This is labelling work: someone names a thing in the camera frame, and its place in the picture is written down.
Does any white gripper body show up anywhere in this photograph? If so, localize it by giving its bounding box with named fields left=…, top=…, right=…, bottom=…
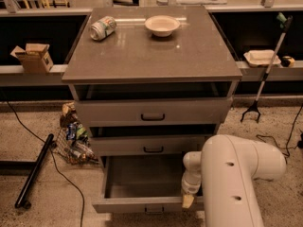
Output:
left=181, top=170, right=201, bottom=195

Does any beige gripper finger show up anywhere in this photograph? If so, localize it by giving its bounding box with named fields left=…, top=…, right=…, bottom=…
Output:
left=182, top=194, right=194, bottom=209

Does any grey drawer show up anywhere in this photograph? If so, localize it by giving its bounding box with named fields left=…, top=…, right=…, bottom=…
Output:
left=90, top=134, right=209, bottom=156
left=75, top=98, right=232, bottom=127
left=92, top=154, right=205, bottom=216

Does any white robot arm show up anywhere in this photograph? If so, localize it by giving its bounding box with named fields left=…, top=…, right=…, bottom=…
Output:
left=181, top=134, right=286, bottom=227

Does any grey drawer cabinet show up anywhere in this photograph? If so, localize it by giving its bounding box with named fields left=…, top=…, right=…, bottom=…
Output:
left=62, top=6, right=243, bottom=163

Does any open cardboard box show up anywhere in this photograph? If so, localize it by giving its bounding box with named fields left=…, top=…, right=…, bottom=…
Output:
left=10, top=44, right=53, bottom=74

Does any white takeout container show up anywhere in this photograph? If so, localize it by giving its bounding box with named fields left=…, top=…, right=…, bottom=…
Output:
left=243, top=49, right=281, bottom=67

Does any yellow tape measure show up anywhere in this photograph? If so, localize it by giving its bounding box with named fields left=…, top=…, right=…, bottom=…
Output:
left=281, top=56, right=294, bottom=67

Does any white paper bowl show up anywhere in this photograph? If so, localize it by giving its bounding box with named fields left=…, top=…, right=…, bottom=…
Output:
left=145, top=15, right=180, bottom=38

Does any black metal tube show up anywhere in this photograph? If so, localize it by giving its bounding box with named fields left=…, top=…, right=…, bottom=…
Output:
left=14, top=133, right=54, bottom=209

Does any crushed green soda can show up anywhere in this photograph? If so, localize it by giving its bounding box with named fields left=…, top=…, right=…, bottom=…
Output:
left=90, top=16, right=116, bottom=41

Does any reacher grabber tool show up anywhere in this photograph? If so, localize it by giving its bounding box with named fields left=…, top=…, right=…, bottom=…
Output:
left=241, top=12, right=293, bottom=122

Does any wire basket with trash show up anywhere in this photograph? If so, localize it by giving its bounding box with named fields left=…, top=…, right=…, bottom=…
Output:
left=54, top=102, right=98, bottom=165

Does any black floor cable left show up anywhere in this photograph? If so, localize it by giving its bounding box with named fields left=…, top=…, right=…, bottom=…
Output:
left=0, top=88, right=86, bottom=227

